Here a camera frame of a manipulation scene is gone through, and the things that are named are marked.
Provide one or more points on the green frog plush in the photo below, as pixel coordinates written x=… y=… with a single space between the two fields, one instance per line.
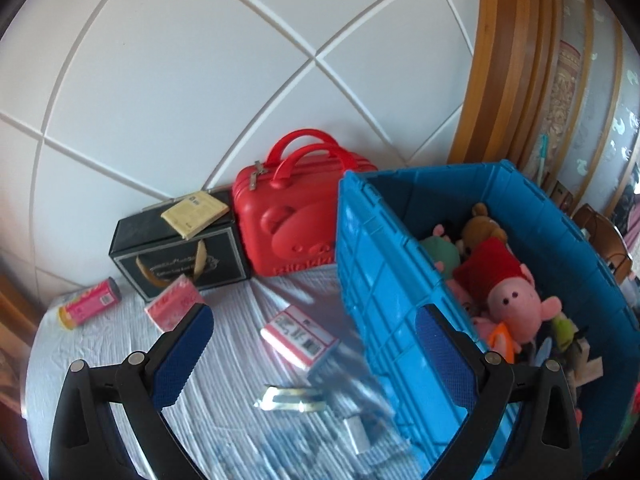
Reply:
x=564 y=330

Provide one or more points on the pink tissue pack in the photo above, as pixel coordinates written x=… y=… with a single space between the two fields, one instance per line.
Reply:
x=168 y=309

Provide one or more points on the white medicine box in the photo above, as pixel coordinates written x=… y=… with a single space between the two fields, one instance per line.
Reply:
x=357 y=434

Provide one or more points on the brown bear plush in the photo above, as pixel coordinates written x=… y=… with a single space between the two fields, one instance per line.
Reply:
x=479 y=228

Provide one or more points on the orange plush toy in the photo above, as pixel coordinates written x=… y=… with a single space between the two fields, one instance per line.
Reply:
x=501 y=341

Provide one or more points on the teal mop handle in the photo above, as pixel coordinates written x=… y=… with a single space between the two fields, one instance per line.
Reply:
x=542 y=157

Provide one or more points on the silver foil pouch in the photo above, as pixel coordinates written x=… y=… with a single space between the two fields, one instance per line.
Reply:
x=299 y=400

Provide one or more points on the yellow packet on box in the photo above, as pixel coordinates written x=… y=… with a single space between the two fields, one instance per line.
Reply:
x=194 y=213

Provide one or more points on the black gift box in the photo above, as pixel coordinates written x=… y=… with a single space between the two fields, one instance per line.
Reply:
x=150 y=254

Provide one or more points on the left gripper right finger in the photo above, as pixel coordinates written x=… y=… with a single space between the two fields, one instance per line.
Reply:
x=544 y=441

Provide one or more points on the pink yellow tube box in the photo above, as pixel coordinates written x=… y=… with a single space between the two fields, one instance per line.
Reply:
x=89 y=303

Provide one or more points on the pink pig plush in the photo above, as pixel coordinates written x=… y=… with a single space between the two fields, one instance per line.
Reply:
x=495 y=279

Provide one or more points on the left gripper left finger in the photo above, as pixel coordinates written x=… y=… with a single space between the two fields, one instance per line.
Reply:
x=86 y=442

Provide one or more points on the blue plastic storage crate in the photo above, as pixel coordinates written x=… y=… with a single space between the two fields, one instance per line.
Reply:
x=385 y=276

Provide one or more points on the green plush toy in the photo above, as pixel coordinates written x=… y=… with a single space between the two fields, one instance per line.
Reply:
x=442 y=251

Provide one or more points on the rolled patterned carpet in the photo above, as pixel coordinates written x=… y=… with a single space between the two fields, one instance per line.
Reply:
x=561 y=100

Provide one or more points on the pink white pack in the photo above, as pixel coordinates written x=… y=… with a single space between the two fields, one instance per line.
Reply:
x=298 y=338

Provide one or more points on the red bear suitcase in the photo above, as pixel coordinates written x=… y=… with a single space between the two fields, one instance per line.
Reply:
x=287 y=203

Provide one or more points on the white striped bed sheet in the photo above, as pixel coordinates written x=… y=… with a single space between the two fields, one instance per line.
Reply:
x=214 y=417

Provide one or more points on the wooden chair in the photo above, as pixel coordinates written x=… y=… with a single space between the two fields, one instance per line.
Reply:
x=606 y=240

